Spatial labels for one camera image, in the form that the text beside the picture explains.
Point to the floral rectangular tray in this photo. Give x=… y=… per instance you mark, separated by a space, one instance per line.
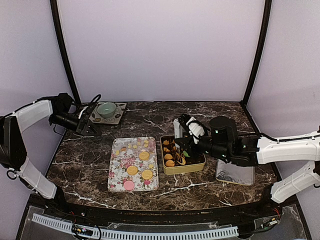
x=124 y=153

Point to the gold cookie tin box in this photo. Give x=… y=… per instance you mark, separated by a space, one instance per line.
x=167 y=145

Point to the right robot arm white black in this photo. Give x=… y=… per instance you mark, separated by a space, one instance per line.
x=220 y=140

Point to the metal serving tongs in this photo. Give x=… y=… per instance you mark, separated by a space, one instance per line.
x=178 y=134

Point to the black frame post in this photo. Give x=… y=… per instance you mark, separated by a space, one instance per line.
x=258 y=53
x=63 y=50

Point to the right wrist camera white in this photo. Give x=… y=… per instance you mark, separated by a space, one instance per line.
x=193 y=127

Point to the brown round cookie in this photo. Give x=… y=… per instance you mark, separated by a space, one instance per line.
x=168 y=156

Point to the round waffle cookie right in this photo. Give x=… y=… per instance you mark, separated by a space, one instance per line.
x=147 y=174

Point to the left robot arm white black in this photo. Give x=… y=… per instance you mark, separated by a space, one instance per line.
x=21 y=130

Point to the green ceramic bowl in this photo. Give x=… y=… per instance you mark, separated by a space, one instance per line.
x=106 y=109

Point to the round waffle cookie bottom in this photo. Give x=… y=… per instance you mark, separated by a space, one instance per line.
x=180 y=160

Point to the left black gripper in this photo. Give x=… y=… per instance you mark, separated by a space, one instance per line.
x=82 y=126

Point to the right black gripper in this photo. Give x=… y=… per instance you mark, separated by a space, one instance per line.
x=189 y=147

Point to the floral square coaster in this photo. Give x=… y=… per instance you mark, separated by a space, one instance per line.
x=114 y=120

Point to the pink macaron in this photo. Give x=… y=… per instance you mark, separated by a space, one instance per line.
x=129 y=185

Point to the white cable duct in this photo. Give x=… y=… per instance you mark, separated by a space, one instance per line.
x=99 y=233

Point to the round waffle cookie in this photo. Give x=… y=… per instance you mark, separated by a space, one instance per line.
x=147 y=174
x=180 y=160

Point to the right black frame post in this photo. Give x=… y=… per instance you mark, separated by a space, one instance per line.
x=258 y=53

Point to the green macaron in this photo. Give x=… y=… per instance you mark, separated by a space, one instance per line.
x=185 y=154

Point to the silver tin lid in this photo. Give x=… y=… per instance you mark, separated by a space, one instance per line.
x=230 y=173

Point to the chocolate chip cookie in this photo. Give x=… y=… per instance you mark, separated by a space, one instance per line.
x=170 y=163

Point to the left black frame post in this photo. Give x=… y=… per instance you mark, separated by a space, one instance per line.
x=63 y=50

